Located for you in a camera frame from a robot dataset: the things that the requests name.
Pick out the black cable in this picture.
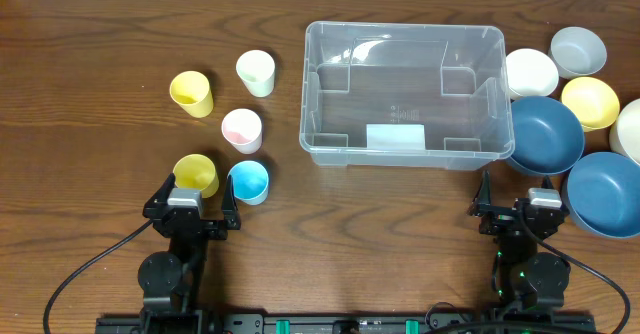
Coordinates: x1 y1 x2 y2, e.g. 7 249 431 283
519 208 631 334
42 218 154 334

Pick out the right black cable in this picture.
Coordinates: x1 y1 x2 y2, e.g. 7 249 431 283
519 208 631 334

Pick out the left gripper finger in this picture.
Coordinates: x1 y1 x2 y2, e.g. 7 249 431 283
145 173 175 209
221 174 241 230

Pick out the yellow cup upper left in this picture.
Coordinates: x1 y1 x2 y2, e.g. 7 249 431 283
169 71 214 118

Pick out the dark blue bowl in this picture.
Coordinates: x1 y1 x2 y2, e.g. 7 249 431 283
561 152 639 239
506 96 586 176

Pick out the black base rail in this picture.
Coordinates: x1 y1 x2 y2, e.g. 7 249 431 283
94 309 599 334

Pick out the pale green cup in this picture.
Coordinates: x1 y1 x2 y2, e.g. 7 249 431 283
236 50 275 97

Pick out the cream large bowl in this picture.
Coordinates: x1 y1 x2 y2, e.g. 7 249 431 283
609 99 640 164

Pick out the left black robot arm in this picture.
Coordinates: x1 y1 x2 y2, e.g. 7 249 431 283
138 174 241 333

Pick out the white small bowl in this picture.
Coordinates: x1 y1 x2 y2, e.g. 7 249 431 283
506 48 559 100

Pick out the left black cable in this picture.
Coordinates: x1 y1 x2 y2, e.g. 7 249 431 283
42 218 154 334

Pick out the grey small bowl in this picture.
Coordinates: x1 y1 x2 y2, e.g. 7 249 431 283
548 26 607 80

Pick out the white label sticker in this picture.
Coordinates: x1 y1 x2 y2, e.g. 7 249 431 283
366 124 426 151

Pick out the light blue cup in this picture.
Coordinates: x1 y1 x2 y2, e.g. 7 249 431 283
228 160 270 206

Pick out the yellow small bowl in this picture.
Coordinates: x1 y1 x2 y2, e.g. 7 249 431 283
560 77 620 132

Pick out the clear plastic storage container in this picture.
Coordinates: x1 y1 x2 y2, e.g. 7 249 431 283
299 21 515 171

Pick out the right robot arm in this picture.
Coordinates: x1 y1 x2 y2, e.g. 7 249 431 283
468 171 570 311

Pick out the yellow cup lower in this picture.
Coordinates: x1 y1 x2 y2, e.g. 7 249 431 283
173 154 219 198

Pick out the pink cup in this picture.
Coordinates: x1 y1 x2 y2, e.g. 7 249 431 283
221 108 263 154

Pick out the yellow cup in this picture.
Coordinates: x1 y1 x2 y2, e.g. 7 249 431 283
173 154 219 198
169 71 214 118

